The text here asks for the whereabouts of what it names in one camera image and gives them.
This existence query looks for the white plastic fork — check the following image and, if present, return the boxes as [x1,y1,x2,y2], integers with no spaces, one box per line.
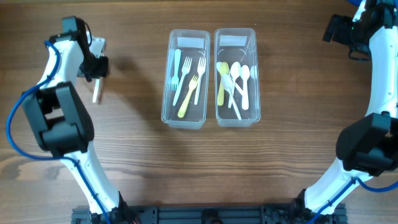
[92,78,101,103]
[173,57,192,106]
[194,57,206,105]

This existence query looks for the pale blue plastic fork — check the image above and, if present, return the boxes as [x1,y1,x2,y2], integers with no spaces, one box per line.
[171,49,182,91]

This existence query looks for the beige plastic fork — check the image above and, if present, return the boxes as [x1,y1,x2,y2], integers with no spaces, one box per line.
[177,76,198,118]

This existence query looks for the beige plastic spoon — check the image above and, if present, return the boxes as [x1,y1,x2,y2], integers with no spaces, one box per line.
[216,62,229,106]

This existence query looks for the white thin plastic spoon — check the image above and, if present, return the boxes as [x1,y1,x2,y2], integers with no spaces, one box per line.
[221,74,241,119]

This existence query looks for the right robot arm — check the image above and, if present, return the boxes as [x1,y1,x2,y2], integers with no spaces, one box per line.
[289,0,397,223]

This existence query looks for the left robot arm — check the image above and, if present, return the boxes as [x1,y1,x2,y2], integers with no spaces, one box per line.
[21,16,135,223]

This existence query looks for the clear plastic container left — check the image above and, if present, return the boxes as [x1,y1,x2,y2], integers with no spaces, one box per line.
[161,29,210,129]

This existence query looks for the clear plastic container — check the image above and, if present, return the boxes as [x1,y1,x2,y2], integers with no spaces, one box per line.
[214,28,261,128]
[161,29,210,129]

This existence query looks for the clear plastic container right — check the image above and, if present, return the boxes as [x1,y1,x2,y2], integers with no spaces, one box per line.
[214,28,261,128]

